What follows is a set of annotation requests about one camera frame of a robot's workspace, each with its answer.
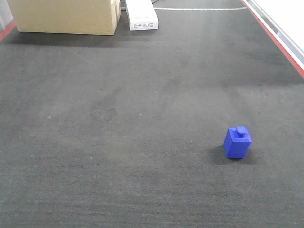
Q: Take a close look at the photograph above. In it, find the black conveyor belt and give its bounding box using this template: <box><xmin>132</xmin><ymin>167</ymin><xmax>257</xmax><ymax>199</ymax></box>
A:
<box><xmin>0</xmin><ymin>0</ymin><xmax>304</xmax><ymax>228</ymax></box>

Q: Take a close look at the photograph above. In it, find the long white carton box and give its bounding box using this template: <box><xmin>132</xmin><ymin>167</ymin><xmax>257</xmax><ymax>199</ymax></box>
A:
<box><xmin>125</xmin><ymin>0</ymin><xmax>159</xmax><ymax>31</ymax></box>

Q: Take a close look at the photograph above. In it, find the large cardboard box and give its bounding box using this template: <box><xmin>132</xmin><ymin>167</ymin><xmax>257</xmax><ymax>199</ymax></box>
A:
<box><xmin>8</xmin><ymin>0</ymin><xmax>121</xmax><ymax>36</ymax></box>

